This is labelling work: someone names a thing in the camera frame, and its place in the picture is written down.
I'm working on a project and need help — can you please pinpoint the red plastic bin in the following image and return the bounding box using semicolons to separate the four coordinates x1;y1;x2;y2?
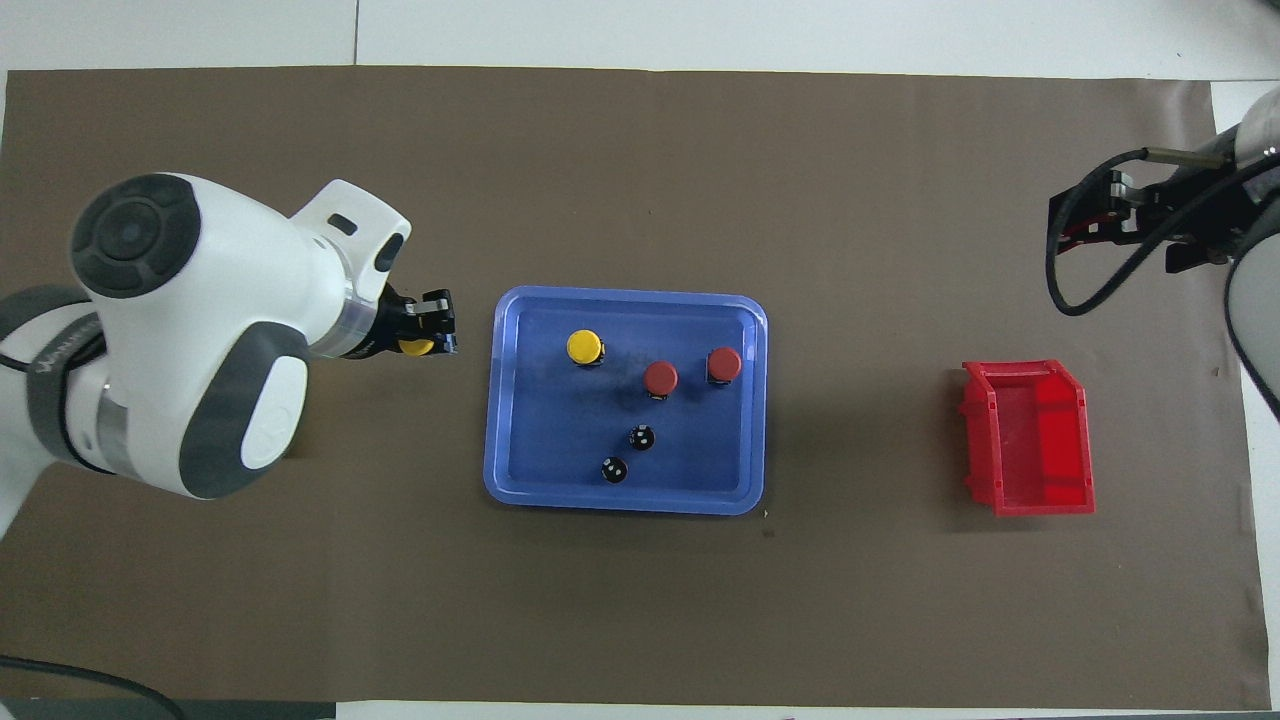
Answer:
958;358;1096;517

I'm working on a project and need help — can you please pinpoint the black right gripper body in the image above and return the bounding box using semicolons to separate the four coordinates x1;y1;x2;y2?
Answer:
1135;160;1251;246

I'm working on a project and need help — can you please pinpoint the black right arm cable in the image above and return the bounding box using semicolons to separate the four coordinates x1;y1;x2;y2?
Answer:
1044;147;1280;317

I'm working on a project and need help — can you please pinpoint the blue plastic tray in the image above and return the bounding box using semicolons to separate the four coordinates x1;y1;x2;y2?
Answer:
483;286;769;517

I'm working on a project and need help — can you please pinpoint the black floor cable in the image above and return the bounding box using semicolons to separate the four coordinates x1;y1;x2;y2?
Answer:
0;654;161;720

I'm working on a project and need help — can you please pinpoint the brown table mat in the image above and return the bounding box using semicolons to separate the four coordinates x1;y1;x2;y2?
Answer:
0;65;1271;709

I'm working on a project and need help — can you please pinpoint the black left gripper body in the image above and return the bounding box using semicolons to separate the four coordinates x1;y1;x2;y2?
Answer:
365;290;429;356

